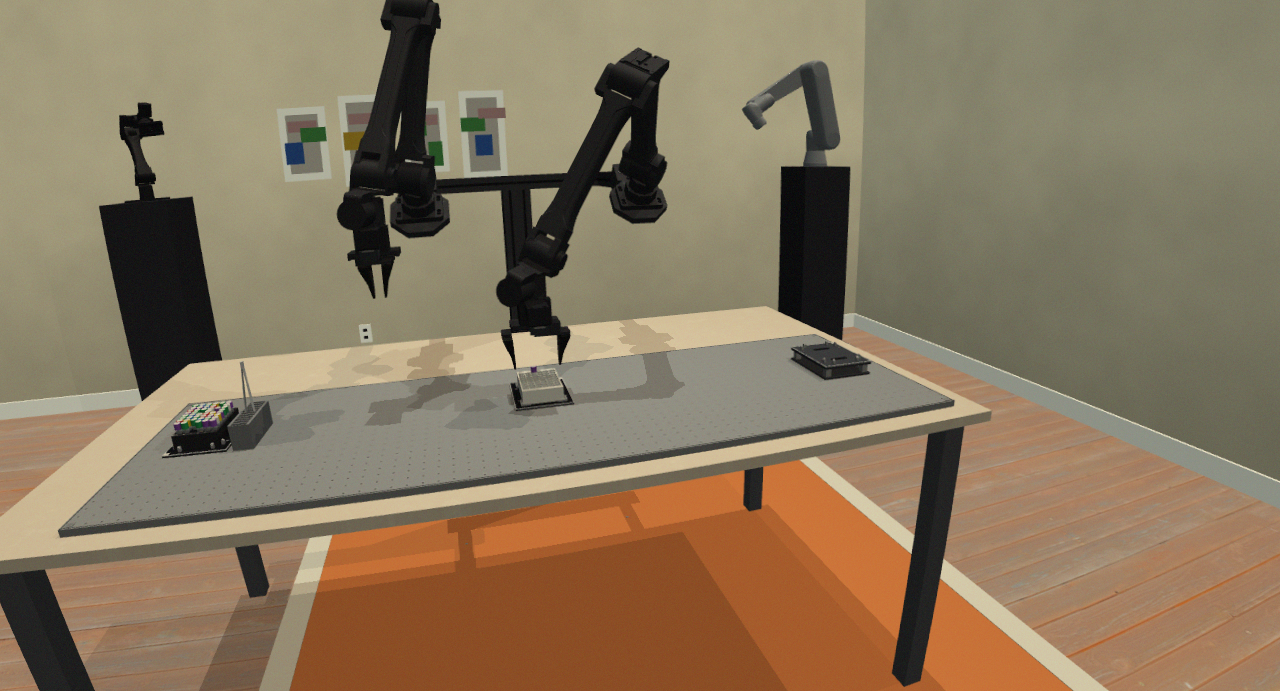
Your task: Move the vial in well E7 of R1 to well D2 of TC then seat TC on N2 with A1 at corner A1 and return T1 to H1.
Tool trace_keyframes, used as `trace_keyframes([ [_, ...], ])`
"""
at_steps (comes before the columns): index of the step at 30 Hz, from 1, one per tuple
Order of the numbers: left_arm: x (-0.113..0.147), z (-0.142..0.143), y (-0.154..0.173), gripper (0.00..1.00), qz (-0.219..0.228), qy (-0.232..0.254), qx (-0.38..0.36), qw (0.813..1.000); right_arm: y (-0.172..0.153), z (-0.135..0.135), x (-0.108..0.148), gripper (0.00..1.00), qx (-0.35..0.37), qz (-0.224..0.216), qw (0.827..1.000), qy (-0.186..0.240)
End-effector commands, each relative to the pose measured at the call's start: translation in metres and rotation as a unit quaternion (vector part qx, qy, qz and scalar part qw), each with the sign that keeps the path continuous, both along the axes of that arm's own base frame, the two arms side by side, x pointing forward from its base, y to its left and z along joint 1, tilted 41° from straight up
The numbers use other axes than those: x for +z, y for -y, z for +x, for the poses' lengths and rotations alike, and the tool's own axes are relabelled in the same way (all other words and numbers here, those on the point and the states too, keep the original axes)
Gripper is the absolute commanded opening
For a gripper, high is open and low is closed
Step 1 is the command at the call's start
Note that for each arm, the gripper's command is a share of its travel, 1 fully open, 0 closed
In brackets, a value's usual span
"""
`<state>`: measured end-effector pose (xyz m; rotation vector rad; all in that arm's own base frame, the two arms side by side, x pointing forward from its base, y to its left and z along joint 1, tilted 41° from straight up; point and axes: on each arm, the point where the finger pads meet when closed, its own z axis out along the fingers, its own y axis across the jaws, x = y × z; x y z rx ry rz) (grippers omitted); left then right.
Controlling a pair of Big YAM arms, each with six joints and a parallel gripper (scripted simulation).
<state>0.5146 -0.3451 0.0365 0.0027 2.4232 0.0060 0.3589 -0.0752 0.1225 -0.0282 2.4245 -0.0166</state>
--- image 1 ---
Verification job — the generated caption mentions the cream grid rack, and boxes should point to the cream grid rack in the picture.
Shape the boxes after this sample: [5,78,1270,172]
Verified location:
[517,369,564,404]

